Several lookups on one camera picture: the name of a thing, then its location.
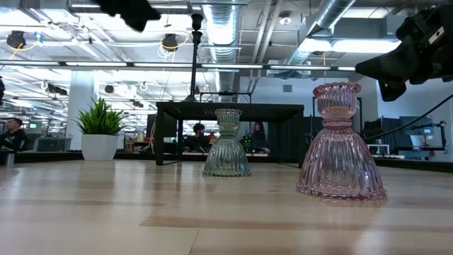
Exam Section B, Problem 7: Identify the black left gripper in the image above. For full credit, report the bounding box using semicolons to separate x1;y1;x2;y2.
93;0;162;33

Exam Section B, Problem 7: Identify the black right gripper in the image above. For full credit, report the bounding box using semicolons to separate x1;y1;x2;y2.
355;3;453;102

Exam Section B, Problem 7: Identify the tall black candlestick holder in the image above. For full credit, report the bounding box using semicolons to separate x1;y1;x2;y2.
190;13;205;103

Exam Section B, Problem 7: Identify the mid-height black candlestick holder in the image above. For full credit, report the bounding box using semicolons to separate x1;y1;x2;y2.
182;30;203;103

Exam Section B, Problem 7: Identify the pink ribbed glass candle holder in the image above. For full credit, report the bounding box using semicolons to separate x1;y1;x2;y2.
296;81;388;201

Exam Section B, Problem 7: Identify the green ribbed glass candle holder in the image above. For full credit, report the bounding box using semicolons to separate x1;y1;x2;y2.
202;108;252;178

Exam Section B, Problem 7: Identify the grey computer monitor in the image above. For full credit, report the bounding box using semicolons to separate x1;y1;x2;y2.
399;115;435;136

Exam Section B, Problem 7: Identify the small white rack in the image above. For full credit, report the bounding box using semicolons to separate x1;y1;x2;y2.
367;143;391;156

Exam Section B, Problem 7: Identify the white square column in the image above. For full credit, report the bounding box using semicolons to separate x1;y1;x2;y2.
67;70;97;149

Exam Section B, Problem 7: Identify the black perforated metal shelf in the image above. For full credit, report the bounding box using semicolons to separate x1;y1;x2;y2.
155;101;306;169

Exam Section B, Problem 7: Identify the green plant in white pot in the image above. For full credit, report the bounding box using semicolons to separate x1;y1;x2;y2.
75;97;127;162

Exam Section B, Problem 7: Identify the person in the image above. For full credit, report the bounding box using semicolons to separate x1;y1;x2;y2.
183;123;210;152
0;117;32;152
250;121;272;154

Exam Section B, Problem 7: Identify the grey equipment box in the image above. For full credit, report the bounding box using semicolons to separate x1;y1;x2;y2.
33;137;71;152

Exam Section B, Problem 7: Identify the black ceiling cable reel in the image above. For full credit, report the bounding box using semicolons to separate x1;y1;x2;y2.
161;33;179;52
6;30;28;50

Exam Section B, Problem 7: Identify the straight silver ceiling air duct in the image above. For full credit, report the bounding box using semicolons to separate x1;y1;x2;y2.
202;0;243;95

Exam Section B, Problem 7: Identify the angled silver ceiling air duct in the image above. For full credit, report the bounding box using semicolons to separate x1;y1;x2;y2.
282;0;357;67

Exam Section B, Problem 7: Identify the black aluminium table frame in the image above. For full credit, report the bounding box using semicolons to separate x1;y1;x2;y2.
0;150;453;174

